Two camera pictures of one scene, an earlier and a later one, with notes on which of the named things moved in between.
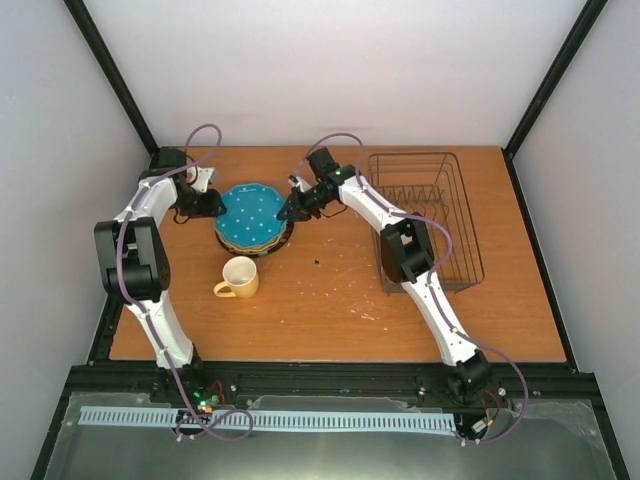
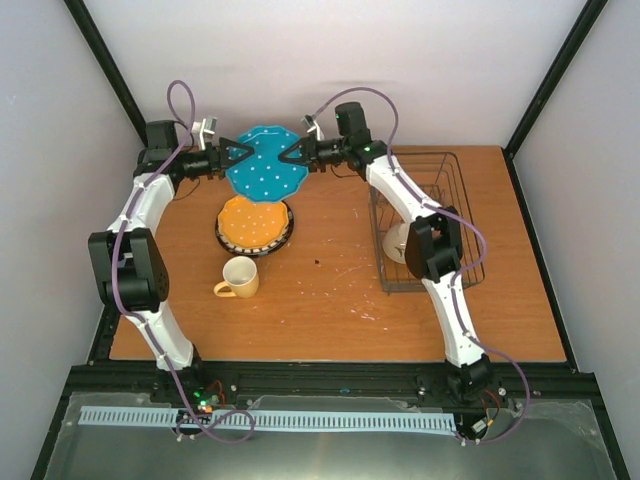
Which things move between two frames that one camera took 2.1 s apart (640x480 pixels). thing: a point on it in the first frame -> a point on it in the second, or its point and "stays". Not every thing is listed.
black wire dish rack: x=432 y=184 stays
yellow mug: x=241 y=274 stays
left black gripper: x=211 y=208 -> x=219 y=159
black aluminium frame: x=565 y=380 stays
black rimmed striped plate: x=288 y=230 stays
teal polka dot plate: x=251 y=217 -> x=264 y=175
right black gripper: x=296 y=210 -> x=313 y=159
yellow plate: x=252 y=249 -> x=245 y=222
